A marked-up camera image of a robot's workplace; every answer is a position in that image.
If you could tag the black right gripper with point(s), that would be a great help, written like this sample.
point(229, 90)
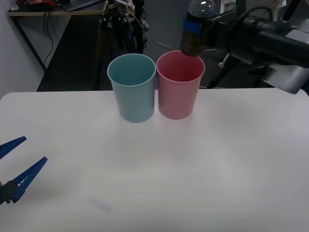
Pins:
point(216, 32)

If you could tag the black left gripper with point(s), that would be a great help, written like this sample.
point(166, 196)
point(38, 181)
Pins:
point(3, 194)

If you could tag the dark drink plastic bottle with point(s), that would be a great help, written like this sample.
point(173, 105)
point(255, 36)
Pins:
point(192, 42)

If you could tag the silver and black right arm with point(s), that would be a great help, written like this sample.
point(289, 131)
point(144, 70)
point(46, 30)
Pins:
point(268, 41)

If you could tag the white power adapter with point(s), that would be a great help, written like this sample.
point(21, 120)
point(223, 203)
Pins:
point(144, 25)

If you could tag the pink plastic bin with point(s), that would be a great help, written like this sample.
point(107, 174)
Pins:
point(177, 96)

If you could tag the black tripod with brown leg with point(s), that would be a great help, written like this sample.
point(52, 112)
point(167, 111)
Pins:
point(116, 29)

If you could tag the pale blue plastic bin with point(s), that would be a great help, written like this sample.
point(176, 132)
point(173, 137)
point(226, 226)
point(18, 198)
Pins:
point(134, 96)

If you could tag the black keyboard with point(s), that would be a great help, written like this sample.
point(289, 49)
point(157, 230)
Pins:
point(82, 5)

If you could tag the dark desk with wooden edge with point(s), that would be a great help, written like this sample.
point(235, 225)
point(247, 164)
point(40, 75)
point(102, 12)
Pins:
point(31, 24)

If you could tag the clear small bottle on desk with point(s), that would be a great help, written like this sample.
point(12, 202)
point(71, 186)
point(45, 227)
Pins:
point(14, 5)

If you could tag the red object on desk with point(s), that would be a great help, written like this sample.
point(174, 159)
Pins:
point(36, 3)

